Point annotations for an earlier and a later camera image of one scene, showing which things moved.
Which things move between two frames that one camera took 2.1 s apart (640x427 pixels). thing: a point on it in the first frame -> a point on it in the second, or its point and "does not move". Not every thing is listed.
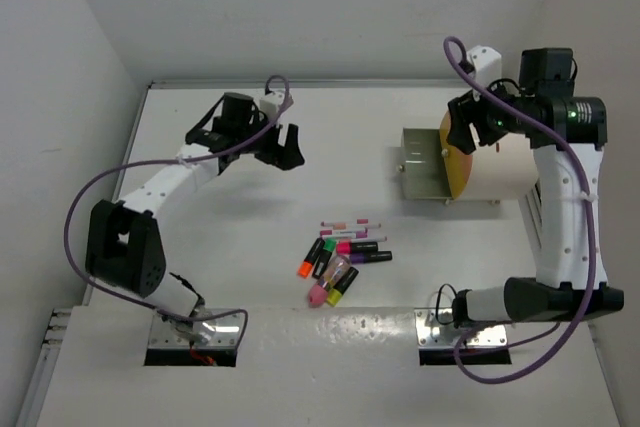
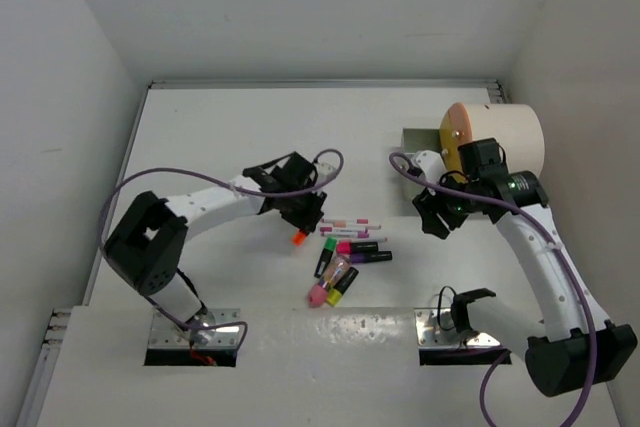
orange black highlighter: [306, 266] -> [298, 238]
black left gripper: [285, 157] -> [307, 220]
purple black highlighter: [373, 256] does not move
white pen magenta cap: [360, 234] does not move
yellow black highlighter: [335, 294] does not move
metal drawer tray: [424, 168] does not move
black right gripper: [460, 133] -> [427, 205]
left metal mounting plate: [170, 334] does not move
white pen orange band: [348, 226] does not move
